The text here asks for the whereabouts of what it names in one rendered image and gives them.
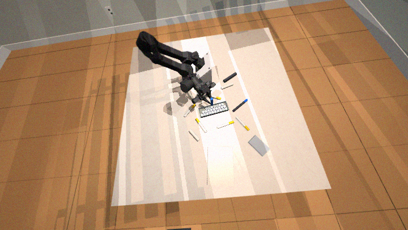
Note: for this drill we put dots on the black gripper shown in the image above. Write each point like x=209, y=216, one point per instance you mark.
x=201, y=97

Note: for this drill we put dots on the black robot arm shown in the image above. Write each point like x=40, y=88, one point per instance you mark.
x=148, y=43

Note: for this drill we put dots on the grey keyboard with white keys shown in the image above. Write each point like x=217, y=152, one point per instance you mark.
x=215, y=109

